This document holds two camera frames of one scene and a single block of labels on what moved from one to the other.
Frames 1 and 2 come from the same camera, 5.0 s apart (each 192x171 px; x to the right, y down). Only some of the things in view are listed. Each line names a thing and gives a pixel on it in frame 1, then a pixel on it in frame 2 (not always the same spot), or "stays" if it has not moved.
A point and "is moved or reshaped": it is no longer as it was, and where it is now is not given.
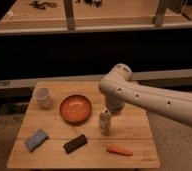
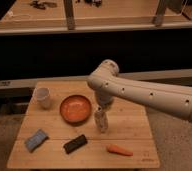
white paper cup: x=42 y=97 stays
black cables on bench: x=43 y=5 stays
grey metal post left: x=70 y=14 stays
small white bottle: x=105 y=122 is moved or reshaped
